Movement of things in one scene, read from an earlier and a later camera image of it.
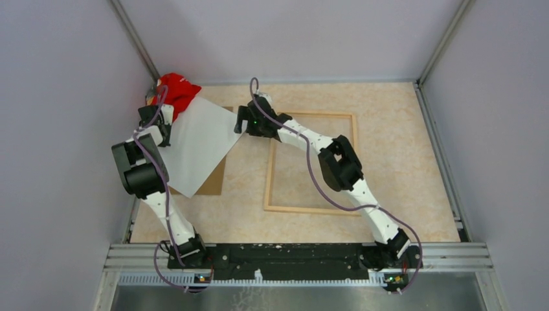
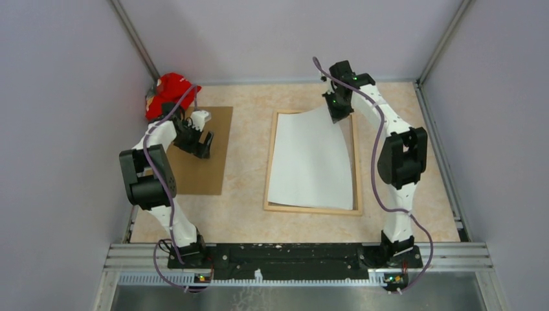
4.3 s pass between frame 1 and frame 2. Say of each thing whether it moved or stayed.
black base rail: stayed
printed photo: moved
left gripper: moved
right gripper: moved
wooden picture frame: stayed
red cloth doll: stayed
